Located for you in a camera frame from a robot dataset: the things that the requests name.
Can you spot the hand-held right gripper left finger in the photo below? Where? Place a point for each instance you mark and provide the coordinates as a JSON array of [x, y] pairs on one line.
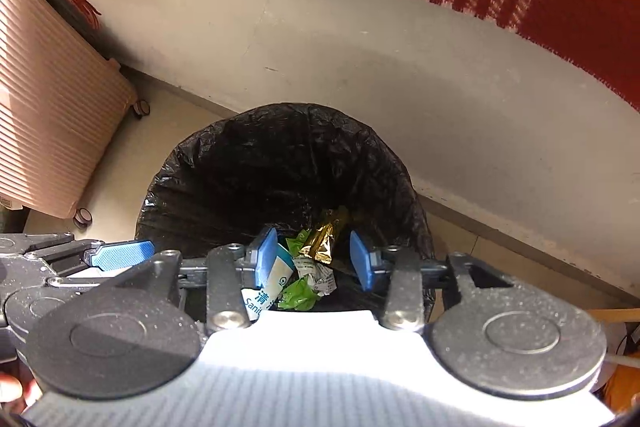
[[265, 257]]

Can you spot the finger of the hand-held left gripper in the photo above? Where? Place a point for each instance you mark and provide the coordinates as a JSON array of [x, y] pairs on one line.
[[122, 254]]

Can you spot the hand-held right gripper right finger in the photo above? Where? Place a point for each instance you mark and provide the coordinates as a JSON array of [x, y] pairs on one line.
[[361, 259]]

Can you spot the white and blue packet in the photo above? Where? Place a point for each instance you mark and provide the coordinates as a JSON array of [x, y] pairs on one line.
[[281, 274]]

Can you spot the gold foil wrapper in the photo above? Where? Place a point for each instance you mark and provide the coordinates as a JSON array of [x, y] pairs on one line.
[[320, 243]]

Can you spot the white wrapper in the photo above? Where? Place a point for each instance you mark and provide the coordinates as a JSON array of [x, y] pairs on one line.
[[318, 278]]

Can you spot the green wrapper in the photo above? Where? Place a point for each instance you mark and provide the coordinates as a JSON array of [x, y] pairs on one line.
[[297, 294]]

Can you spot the black-lined trash bin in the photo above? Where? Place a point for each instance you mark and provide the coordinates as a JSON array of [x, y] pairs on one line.
[[240, 167]]

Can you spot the person's left hand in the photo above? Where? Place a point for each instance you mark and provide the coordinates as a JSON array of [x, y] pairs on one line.
[[9, 386]]

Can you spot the pink ribbed suitcase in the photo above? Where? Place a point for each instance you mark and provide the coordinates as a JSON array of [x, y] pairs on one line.
[[50, 107]]

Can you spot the white bed base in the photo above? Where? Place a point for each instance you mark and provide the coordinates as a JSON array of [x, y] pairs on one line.
[[350, 57]]

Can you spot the orange object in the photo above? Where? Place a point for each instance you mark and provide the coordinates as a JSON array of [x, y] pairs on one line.
[[625, 387]]

